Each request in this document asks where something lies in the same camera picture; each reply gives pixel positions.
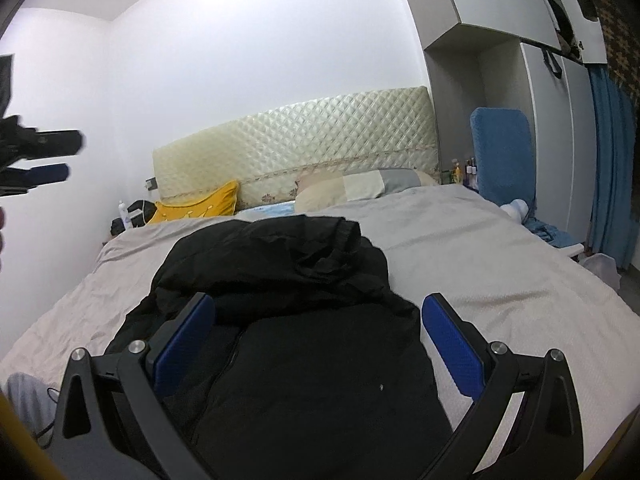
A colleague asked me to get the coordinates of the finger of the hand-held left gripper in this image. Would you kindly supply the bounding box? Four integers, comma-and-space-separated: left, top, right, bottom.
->
0, 162, 69, 196
0, 116, 85, 159

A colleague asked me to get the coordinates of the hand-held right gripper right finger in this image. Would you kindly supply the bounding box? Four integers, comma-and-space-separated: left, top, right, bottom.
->
421, 292, 586, 480

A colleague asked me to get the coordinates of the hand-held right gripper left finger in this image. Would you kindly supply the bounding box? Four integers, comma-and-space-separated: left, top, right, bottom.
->
50, 292, 216, 480

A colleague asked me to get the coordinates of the black jacket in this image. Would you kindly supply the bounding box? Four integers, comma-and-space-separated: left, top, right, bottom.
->
106, 214, 463, 480

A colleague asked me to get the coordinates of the bed with grey sheet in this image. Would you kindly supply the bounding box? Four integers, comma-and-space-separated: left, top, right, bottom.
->
0, 182, 632, 480

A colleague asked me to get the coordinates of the black bag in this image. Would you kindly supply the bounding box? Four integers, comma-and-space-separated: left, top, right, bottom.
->
110, 199, 160, 237

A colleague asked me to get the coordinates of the yellow pillow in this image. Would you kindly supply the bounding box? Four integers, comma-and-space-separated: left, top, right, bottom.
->
146, 179, 241, 226

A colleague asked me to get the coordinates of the crumpled blue cloth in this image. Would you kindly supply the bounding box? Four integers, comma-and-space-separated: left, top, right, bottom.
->
525, 216, 576, 250

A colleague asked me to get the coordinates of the white rolled cloth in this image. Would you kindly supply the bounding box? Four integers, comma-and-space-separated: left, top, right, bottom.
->
501, 199, 531, 222

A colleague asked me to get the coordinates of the grey cloth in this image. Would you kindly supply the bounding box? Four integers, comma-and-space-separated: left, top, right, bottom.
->
2, 372, 60, 448

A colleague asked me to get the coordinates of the light blue cloth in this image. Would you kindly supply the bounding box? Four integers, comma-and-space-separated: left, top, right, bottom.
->
247, 201, 298, 218

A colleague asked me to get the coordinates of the white plastic bin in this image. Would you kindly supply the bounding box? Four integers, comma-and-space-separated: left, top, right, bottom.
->
580, 252, 623, 291

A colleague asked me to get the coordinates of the beige grey patchwork pillow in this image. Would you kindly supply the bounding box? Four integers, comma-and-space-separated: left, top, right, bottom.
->
295, 167, 441, 212

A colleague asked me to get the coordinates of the blue covered chair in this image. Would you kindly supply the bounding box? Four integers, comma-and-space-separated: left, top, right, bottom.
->
469, 106, 538, 221

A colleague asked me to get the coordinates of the blue curtain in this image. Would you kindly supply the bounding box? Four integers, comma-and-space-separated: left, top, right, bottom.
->
585, 62, 640, 271

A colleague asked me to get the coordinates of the cream quilted headboard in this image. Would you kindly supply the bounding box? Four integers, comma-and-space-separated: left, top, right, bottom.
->
152, 85, 442, 211

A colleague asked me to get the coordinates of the white wardrobe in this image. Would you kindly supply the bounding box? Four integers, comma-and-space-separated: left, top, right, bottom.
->
422, 0, 608, 261

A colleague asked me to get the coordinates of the dark patterned curtain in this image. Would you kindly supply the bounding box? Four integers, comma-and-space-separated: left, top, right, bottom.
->
575, 0, 640, 106

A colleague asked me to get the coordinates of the black cable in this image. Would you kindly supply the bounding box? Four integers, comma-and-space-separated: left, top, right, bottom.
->
32, 386, 62, 438

